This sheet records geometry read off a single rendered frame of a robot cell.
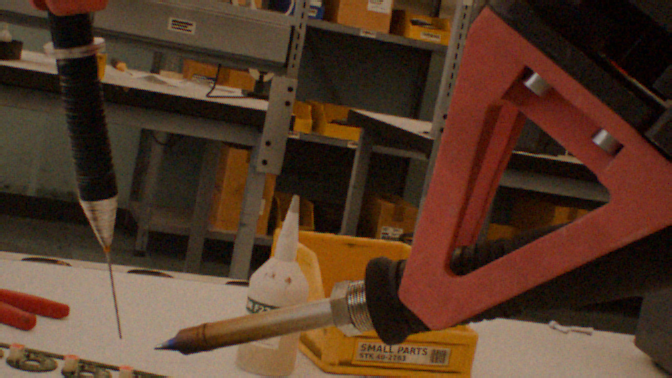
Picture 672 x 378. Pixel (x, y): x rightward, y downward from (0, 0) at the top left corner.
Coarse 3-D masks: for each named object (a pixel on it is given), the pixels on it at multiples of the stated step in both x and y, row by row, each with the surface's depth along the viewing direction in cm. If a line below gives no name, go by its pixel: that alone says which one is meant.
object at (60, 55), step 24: (72, 24) 30; (48, 48) 30; (72, 48) 30; (96, 48) 30; (72, 72) 30; (96, 72) 31; (72, 96) 30; (96, 96) 31; (72, 120) 31; (96, 120) 31; (72, 144) 31; (96, 144) 31; (96, 168) 31; (96, 192) 31
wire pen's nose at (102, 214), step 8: (80, 200) 32; (104, 200) 31; (112, 200) 32; (88, 208) 32; (96, 208) 31; (104, 208) 32; (112, 208) 32; (88, 216) 32; (96, 216) 32; (104, 216) 32; (112, 216) 32; (96, 224) 32; (104, 224) 32; (112, 224) 32; (96, 232) 32; (104, 232) 32; (112, 232) 32; (104, 240) 32
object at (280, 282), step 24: (288, 216) 62; (288, 240) 62; (264, 264) 63; (288, 264) 62; (264, 288) 61; (288, 288) 61; (288, 336) 62; (240, 360) 62; (264, 360) 62; (288, 360) 62
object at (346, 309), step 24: (336, 288) 31; (360, 288) 31; (264, 312) 32; (288, 312) 32; (312, 312) 32; (336, 312) 31; (360, 312) 31; (192, 336) 33; (216, 336) 33; (240, 336) 32; (264, 336) 32
